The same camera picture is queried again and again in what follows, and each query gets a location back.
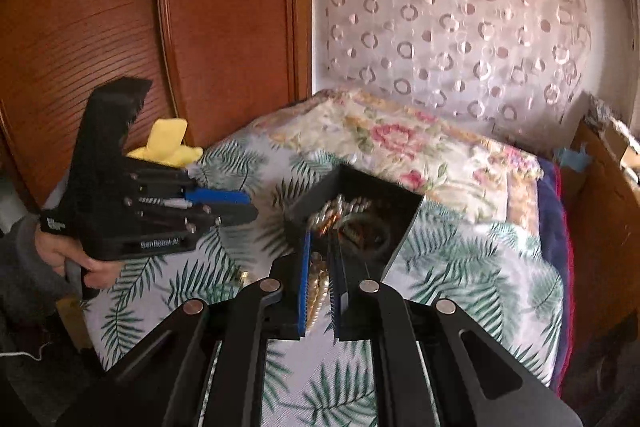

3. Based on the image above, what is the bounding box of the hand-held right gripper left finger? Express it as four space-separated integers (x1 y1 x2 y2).
55 231 313 427

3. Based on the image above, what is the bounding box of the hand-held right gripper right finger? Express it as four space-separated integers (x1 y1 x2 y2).
327 238 584 427

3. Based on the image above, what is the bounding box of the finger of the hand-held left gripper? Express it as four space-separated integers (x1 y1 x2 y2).
200 205 260 228
184 189 252 208

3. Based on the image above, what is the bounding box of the brown wooden bead bracelet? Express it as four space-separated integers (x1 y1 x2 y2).
335 214 394 264

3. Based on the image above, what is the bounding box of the black box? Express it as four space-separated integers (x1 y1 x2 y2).
284 163 425 281

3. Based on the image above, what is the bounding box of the person's left forearm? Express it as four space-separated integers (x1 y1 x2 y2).
0 206 72 325

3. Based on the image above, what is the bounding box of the person's left hand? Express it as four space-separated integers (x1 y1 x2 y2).
34 223 122 289

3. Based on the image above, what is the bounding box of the yellow plush toy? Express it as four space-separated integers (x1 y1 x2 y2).
126 119 204 168

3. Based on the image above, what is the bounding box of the leaf print cloth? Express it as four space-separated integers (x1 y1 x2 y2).
81 137 567 427

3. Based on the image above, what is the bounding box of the floral pillow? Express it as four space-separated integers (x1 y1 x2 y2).
249 88 544 229

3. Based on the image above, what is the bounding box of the brown wooden wardrobe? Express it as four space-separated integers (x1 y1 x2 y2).
0 0 314 208

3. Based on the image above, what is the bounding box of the navy blanket with red edge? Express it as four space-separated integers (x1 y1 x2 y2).
536 156 575 389

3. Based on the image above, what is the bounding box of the long wooden cabinet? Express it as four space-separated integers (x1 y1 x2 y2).
567 107 640 360

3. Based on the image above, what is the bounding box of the blue paper piece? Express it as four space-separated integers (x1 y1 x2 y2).
559 148 593 172

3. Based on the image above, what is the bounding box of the sheer circle pattern curtain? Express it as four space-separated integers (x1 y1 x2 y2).
312 0 592 144

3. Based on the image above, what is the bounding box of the cardboard box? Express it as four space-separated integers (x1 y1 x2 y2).
602 119 640 180

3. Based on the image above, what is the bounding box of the patterned cloth pile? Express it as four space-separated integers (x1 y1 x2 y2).
587 93 618 130

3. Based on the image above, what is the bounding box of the white cable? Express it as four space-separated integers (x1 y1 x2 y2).
0 340 53 362

